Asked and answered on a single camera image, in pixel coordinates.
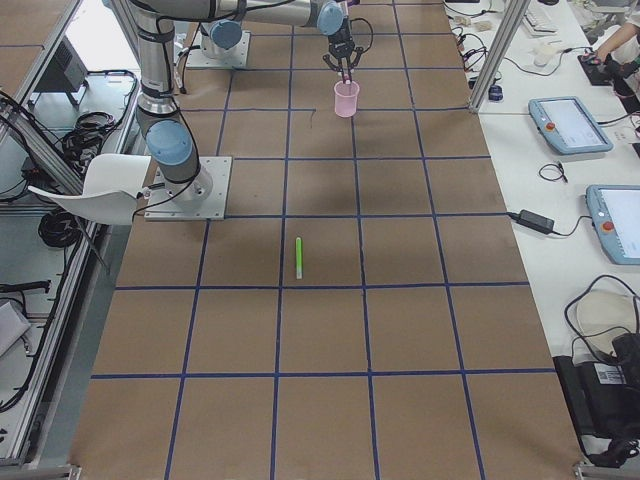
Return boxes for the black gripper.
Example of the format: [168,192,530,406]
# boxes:
[322,31,363,80]

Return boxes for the pink mesh cup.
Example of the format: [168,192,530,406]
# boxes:
[334,80,360,118]

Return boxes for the green marker pen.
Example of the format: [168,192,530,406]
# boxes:
[295,236,304,280]

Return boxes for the upper teach pendant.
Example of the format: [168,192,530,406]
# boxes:
[528,96,613,155]

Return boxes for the teach pendant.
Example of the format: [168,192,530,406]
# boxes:
[586,184,639,265]
[528,96,613,155]

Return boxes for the white chair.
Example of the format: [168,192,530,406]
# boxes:
[29,153,151,226]

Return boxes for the black power adapter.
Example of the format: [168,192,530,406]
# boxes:
[517,210,554,235]

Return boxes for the lower teach pendant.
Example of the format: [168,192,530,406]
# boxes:
[586,184,639,265]

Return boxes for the black device box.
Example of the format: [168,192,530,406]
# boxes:
[553,356,639,468]

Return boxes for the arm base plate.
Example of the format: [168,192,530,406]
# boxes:
[144,156,232,221]
[186,30,251,70]

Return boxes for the aluminium frame post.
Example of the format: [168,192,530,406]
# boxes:
[468,0,529,113]

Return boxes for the small black cable loop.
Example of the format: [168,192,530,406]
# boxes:
[538,161,569,184]

